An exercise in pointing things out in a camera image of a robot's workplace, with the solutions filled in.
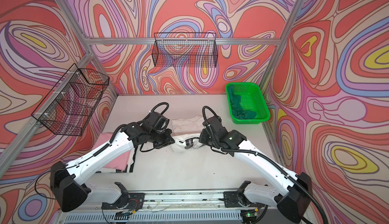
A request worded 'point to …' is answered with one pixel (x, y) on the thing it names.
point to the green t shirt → (237, 111)
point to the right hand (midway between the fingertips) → (203, 140)
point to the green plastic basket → (248, 105)
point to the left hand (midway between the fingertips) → (179, 140)
